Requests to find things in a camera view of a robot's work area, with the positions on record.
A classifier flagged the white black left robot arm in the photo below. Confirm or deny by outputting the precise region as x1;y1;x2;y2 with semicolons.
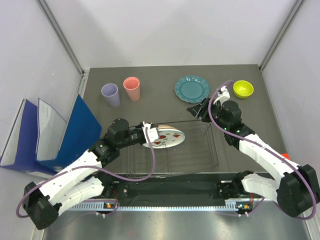
16;118;159;230

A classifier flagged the teal scalloped plate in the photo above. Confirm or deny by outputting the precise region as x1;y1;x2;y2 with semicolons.
174;75;211;104

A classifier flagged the black wire dish rack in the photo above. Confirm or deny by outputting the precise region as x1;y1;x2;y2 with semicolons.
121;120;219;178

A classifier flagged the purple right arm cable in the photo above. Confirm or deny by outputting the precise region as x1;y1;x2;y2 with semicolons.
207;79;316;220

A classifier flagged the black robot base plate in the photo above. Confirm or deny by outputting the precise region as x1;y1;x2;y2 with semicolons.
102;172;248;201

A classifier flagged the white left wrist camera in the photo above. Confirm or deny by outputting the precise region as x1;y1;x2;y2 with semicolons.
141;121;160;148

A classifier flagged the white patterned plate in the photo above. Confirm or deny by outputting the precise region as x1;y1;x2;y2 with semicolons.
152;128;186;149

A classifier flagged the pink plastic cup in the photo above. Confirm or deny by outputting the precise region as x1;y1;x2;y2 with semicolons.
123;76;141;102

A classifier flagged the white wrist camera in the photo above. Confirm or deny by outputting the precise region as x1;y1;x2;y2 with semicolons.
141;121;160;148
213;85;230;105

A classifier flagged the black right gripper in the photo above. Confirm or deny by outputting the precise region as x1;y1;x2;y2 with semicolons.
187;97;230;131

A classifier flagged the grey slotted cable duct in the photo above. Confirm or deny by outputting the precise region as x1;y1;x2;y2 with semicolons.
67;199;253;211

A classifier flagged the blue ring binder left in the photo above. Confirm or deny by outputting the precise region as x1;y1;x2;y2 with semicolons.
0;99;42;173

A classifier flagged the purple plastic cup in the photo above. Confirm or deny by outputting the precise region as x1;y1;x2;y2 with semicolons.
101;83;121;108

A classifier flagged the blue ring binder middle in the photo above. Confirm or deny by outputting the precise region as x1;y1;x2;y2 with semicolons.
36;98;67;162

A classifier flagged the yellow-green plastic bowl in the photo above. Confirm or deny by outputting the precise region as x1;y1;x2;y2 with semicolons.
232;80;254;99

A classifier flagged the blue ring binder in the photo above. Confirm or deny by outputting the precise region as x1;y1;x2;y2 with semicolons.
0;99;42;173
36;98;67;162

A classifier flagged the beige plate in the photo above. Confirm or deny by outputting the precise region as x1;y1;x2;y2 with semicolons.
158;125;175;130

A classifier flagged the blue folder right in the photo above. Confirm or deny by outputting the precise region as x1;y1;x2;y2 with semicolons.
35;95;102;172

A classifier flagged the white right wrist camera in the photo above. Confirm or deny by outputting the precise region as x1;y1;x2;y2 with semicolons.
213;85;230;105

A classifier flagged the red plastic block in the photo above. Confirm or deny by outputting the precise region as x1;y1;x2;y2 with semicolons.
281;153;291;160

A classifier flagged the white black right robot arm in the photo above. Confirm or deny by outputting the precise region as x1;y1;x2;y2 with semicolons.
187;98;320;218

